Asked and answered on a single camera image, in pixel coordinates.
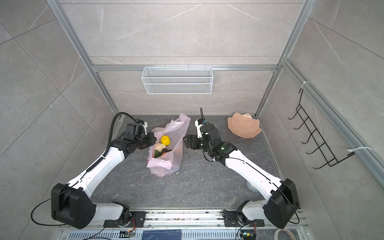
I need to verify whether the yellow fake lemon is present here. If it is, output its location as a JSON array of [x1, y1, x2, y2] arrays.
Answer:
[[161, 135, 171, 146]]

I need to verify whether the pink scalloped plate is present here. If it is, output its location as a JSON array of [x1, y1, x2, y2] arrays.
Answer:
[[228, 113, 262, 139]]

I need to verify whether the pink plastic bag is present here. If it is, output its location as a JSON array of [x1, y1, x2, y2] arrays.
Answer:
[[147, 114, 191, 177]]

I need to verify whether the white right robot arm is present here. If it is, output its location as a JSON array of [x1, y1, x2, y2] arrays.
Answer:
[[184, 118, 300, 229]]

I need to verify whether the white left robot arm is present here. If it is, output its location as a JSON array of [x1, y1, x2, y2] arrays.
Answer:
[[51, 119, 157, 229]]

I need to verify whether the beige fake fruit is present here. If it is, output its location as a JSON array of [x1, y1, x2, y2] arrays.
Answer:
[[155, 143, 167, 153]]

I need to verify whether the green fake fruit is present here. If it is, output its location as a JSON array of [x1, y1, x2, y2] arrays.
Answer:
[[154, 150, 162, 158]]

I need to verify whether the blue label plate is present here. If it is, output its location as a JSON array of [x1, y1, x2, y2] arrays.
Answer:
[[142, 230, 182, 240]]

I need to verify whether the white tape roll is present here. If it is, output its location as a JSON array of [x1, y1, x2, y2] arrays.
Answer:
[[273, 227, 298, 240]]

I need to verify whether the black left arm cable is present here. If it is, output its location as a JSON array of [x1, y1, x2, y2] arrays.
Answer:
[[103, 111, 139, 157]]

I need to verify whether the white wire mesh basket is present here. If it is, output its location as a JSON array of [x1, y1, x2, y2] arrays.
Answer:
[[141, 67, 214, 95]]

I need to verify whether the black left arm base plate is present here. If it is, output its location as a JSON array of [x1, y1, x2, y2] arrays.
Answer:
[[103, 211, 147, 228]]

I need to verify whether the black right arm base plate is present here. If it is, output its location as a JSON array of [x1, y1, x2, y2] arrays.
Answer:
[[221, 210, 265, 227]]

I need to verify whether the black wire hook rack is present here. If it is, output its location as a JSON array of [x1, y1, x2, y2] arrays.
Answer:
[[288, 89, 355, 170]]

